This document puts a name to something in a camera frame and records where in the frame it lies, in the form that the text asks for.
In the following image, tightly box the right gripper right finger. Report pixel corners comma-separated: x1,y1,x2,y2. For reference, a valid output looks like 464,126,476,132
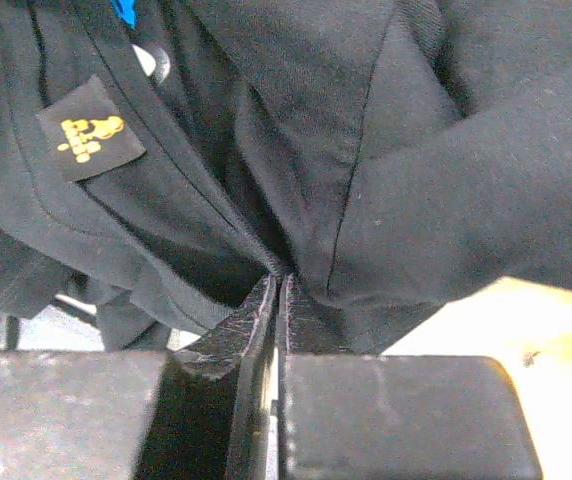
276,276,541,479

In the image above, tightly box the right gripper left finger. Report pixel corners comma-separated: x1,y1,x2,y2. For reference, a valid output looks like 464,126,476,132
0,276,277,479

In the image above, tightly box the black t shirt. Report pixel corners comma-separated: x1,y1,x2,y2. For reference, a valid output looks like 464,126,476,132
0,1,572,353

